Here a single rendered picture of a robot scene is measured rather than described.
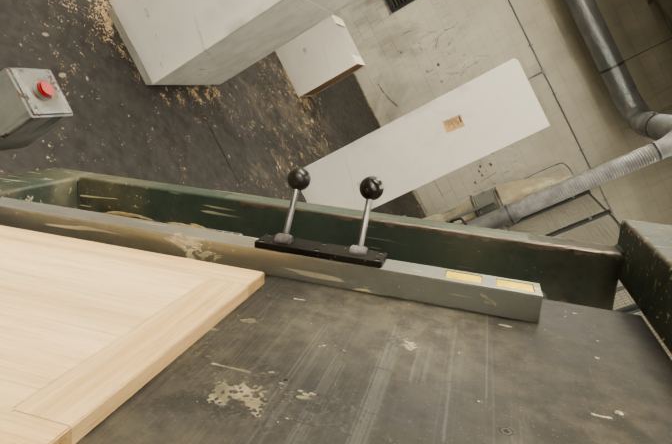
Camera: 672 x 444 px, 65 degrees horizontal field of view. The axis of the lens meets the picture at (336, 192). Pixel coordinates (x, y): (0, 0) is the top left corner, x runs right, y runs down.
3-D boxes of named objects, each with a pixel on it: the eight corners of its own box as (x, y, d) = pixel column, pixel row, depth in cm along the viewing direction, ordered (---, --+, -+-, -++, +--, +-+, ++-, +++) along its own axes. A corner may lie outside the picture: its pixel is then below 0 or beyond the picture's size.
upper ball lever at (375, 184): (347, 260, 81) (363, 179, 85) (371, 264, 80) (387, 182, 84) (342, 255, 78) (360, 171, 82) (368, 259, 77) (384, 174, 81)
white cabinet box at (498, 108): (313, 164, 522) (512, 60, 456) (340, 216, 525) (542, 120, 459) (292, 173, 465) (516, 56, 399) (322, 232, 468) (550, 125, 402)
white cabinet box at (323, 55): (288, 51, 613) (342, 19, 590) (311, 96, 616) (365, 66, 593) (274, 49, 570) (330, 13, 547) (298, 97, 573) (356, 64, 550)
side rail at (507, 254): (97, 218, 125) (97, 172, 123) (605, 302, 97) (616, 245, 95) (79, 224, 119) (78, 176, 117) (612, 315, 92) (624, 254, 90)
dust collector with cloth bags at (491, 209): (395, 219, 706) (557, 145, 635) (418, 265, 709) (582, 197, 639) (374, 249, 576) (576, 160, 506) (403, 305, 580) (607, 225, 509)
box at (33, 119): (0, 105, 127) (51, 67, 121) (24, 149, 127) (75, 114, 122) (-48, 106, 116) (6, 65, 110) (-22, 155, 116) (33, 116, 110)
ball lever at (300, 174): (274, 248, 84) (293, 171, 88) (297, 252, 83) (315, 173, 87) (267, 242, 81) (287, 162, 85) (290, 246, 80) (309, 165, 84)
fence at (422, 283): (5, 217, 100) (4, 196, 99) (535, 309, 76) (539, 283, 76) (-19, 223, 96) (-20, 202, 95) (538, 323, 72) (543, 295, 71)
